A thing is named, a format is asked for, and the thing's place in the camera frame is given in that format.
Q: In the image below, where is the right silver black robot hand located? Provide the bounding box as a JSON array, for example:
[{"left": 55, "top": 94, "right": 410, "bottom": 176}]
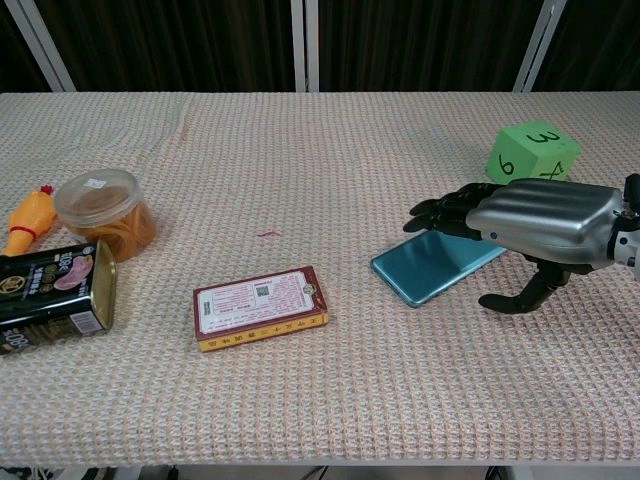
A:
[{"left": 402, "top": 178, "right": 626, "bottom": 316}]

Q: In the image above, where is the blue smartphone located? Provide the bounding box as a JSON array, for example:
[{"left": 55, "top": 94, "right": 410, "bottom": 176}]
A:
[{"left": 370, "top": 230, "right": 508, "bottom": 310}]

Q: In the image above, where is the green foam number cube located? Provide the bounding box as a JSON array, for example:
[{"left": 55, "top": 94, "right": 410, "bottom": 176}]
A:
[{"left": 486, "top": 125, "right": 584, "bottom": 185}]

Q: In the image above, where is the beige waffle weave tablecloth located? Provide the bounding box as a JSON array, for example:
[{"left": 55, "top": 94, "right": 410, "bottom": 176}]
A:
[{"left": 0, "top": 90, "right": 640, "bottom": 469}]

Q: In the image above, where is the red yellow card box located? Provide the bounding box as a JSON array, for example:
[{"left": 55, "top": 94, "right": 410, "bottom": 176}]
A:
[{"left": 192, "top": 265, "right": 330, "bottom": 354}]

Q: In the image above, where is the clear jar of rubber bands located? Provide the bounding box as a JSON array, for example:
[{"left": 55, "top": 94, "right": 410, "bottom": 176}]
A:
[{"left": 53, "top": 168, "right": 157, "bottom": 263}]

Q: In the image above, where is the black luncheon meat tin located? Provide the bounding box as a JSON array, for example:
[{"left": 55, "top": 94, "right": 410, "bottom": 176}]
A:
[{"left": 0, "top": 239, "right": 119, "bottom": 357}]

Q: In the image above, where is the yellow rubber chicken toy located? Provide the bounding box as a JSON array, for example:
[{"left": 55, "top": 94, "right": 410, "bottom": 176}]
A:
[{"left": 3, "top": 184, "right": 59, "bottom": 257}]

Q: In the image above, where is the white metal frame post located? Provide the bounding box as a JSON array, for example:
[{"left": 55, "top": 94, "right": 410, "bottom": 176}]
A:
[
  {"left": 4, "top": 0, "right": 77, "bottom": 93},
  {"left": 512, "top": 0, "right": 568, "bottom": 93},
  {"left": 290, "top": 0, "right": 321, "bottom": 93}
]

